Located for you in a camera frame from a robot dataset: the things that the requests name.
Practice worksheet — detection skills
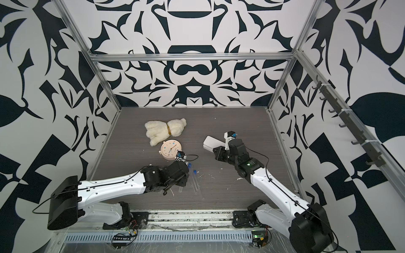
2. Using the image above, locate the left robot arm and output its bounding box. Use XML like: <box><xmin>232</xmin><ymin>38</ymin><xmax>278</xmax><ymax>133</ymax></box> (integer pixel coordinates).
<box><xmin>47</xmin><ymin>159</ymin><xmax>190</xmax><ymax>230</ymax></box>

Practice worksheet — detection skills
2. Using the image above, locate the pink round alarm clock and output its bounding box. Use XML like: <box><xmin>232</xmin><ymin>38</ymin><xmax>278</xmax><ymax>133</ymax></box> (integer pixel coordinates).
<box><xmin>159</xmin><ymin>140</ymin><xmax>182</xmax><ymax>161</ymax></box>

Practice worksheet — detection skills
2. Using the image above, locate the electronics board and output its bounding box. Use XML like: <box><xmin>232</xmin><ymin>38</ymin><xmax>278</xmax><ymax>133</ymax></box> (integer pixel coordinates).
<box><xmin>110</xmin><ymin>229</ymin><xmax>138</xmax><ymax>249</ymax></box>
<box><xmin>252</xmin><ymin>227</ymin><xmax>272</xmax><ymax>248</ymax></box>

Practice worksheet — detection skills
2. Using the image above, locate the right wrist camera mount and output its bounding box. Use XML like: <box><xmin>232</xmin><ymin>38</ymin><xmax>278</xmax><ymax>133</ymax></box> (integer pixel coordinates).
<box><xmin>224</xmin><ymin>131</ymin><xmax>237</xmax><ymax>150</ymax></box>

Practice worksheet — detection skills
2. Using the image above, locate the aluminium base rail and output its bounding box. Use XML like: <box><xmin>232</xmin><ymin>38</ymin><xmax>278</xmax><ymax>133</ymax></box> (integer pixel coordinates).
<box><xmin>53</xmin><ymin>208</ymin><xmax>285</xmax><ymax>235</ymax></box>

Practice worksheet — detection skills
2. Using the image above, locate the cream plush dog toy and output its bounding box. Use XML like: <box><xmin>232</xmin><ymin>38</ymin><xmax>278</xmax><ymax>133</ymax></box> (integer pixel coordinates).
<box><xmin>144</xmin><ymin>118</ymin><xmax>187</xmax><ymax>147</ymax></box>

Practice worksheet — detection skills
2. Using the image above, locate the left electronics board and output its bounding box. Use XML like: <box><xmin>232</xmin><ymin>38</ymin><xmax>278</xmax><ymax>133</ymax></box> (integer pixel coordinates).
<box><xmin>110</xmin><ymin>229</ymin><xmax>138</xmax><ymax>249</ymax></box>

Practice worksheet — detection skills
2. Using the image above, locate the wall hook rack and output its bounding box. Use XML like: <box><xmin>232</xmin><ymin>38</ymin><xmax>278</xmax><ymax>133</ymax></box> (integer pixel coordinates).
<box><xmin>314</xmin><ymin>75</ymin><xmax>387</xmax><ymax>168</ymax></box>

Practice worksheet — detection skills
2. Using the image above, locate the white rectangular box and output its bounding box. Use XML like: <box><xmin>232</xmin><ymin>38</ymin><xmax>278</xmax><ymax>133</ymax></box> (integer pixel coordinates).
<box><xmin>203</xmin><ymin>136</ymin><xmax>225</xmax><ymax>153</ymax></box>

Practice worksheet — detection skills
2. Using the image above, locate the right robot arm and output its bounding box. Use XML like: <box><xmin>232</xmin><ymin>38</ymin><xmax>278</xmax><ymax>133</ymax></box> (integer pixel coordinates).
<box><xmin>203</xmin><ymin>136</ymin><xmax>339</xmax><ymax>253</ymax></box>

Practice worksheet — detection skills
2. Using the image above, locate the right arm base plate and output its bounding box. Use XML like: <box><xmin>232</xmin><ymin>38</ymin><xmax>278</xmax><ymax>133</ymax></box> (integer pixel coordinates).
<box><xmin>232</xmin><ymin>210</ymin><xmax>269</xmax><ymax>228</ymax></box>

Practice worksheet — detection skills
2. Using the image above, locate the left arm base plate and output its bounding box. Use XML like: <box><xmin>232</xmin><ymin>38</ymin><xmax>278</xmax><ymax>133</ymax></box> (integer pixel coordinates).
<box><xmin>102</xmin><ymin>212</ymin><xmax>150</xmax><ymax>230</ymax></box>

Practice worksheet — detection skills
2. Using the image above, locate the right electronics board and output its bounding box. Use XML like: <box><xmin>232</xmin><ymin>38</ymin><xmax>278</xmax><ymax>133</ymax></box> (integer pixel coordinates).
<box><xmin>252</xmin><ymin>227</ymin><xmax>272</xmax><ymax>248</ymax></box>

